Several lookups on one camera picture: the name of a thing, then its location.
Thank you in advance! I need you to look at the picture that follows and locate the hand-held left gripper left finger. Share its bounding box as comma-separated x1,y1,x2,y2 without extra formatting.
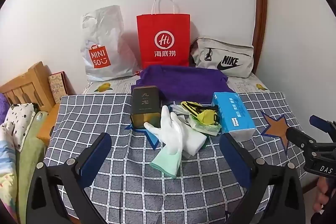
25,132,112,224

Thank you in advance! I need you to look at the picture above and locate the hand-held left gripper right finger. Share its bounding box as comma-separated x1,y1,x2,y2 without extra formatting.
219,133,306,224

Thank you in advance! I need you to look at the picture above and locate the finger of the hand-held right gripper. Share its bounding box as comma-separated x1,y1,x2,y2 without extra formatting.
309,115,336,136
286,127,318,152

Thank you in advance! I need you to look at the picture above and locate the green tissue pack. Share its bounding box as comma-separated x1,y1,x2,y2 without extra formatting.
188,114,221,136

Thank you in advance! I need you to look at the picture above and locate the white sponge block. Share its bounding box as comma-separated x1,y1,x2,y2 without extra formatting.
181,123,208,158

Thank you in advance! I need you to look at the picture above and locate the yellow face mask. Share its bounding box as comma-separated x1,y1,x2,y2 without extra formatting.
181,101,220,126

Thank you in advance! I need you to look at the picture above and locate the white glove green cuff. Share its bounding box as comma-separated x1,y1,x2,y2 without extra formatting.
144,105,190,178

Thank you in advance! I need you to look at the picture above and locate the person's right hand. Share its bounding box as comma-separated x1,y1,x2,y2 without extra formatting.
313,178,336,214

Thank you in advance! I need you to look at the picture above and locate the grey checked cloth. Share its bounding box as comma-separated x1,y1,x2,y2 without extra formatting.
43,92,308,224

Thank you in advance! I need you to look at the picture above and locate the blue tissue pack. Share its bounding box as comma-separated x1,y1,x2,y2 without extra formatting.
212,92,256,140

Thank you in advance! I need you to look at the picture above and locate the light wooden bedside stand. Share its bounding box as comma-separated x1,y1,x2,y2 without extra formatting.
37,103,61,147

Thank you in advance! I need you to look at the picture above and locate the light green blanket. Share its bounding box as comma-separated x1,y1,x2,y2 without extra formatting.
16,111,50,222

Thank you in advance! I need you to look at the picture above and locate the dark green tin box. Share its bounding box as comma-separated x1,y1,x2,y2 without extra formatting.
131,86,162,130

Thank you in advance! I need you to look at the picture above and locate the fruit printed white tablecloth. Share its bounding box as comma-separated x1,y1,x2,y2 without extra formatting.
81,71,271,95

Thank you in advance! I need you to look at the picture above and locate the patterned hardcover book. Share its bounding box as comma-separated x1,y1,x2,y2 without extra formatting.
48,71,76,104

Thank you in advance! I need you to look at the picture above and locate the white spotted pillow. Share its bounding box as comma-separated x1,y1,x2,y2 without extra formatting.
5,103,37,152

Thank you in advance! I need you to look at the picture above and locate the pastel patterned quilt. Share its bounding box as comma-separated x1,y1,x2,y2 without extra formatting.
0,124,19,224

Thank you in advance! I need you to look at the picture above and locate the purple towel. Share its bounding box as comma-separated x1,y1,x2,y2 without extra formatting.
131,65,235,104

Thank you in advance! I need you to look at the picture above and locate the purple fleece cloth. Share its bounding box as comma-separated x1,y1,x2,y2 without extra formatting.
0,93,11,128

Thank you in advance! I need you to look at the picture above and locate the grey fabric bag black logo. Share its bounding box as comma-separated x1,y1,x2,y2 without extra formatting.
190,36,255,78

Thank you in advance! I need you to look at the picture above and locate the white plastic shopping bag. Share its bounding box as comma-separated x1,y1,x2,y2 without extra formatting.
81,5,138,82

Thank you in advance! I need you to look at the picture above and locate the dark brown wooden headboard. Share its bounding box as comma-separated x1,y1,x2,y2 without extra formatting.
251,0,268,76

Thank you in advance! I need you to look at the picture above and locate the red paper carrier bag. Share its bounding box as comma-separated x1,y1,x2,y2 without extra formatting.
136,0,191,69

